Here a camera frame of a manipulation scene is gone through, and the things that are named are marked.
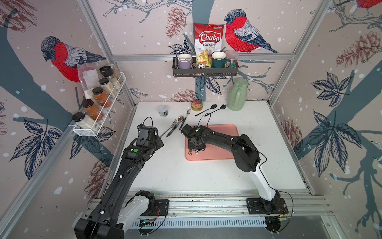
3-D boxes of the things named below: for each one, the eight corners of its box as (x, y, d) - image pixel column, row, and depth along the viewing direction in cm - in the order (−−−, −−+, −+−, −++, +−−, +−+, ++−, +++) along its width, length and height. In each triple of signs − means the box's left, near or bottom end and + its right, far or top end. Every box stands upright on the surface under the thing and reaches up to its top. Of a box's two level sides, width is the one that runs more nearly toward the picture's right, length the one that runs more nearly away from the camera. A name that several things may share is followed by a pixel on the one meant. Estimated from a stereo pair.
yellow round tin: (191, 111, 118) (191, 108, 116) (191, 102, 125) (191, 99, 122) (203, 111, 118) (203, 108, 116) (202, 102, 125) (202, 99, 122)
